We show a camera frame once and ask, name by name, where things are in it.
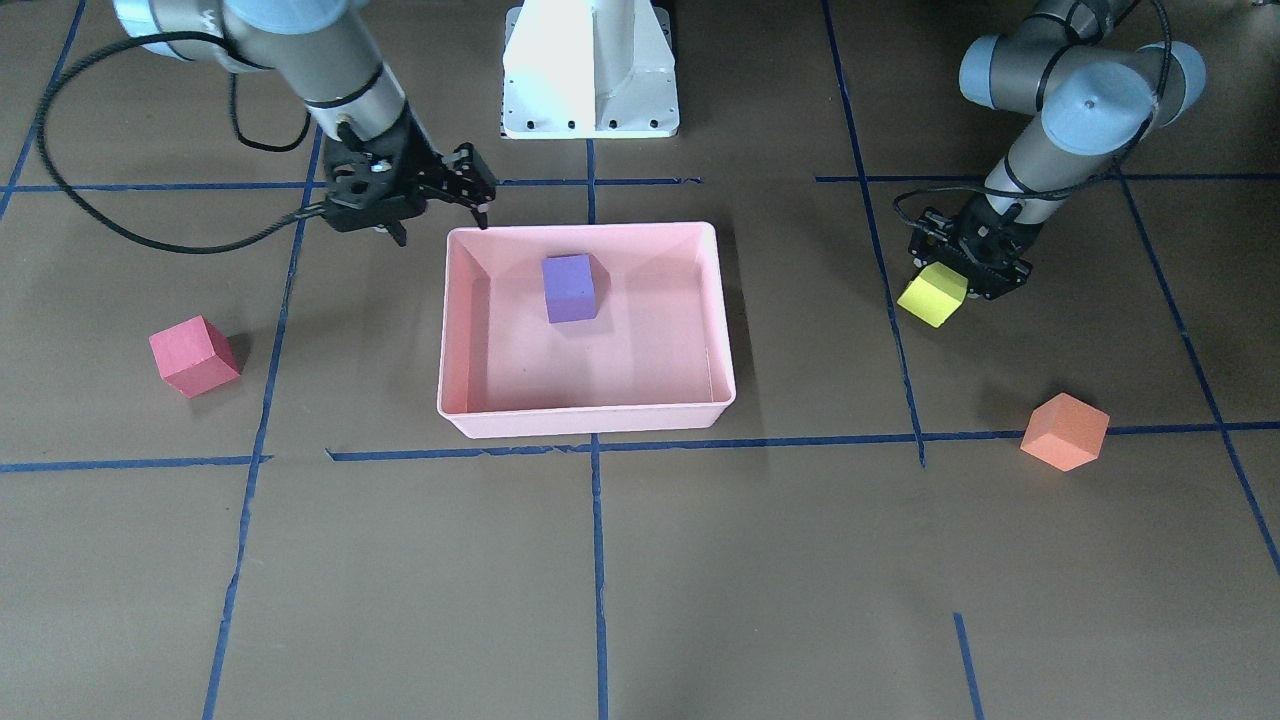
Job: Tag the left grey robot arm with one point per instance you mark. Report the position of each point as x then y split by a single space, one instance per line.
1088 108

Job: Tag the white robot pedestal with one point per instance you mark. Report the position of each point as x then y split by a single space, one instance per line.
590 69

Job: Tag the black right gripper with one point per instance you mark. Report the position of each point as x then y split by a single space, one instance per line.
421 165

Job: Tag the pink plastic bin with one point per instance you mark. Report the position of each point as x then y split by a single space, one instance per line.
656 356

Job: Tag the orange foam block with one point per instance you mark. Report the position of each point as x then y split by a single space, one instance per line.
1065 432

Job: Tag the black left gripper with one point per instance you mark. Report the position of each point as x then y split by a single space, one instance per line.
1007 243

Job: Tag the pink foam block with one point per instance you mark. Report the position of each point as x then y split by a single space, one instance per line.
194 357

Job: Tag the purple foam block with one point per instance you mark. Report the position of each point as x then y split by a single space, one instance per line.
569 288

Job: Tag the yellow foam block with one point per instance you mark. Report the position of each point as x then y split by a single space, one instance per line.
934 294

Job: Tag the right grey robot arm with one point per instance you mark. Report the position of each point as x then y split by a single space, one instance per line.
322 49

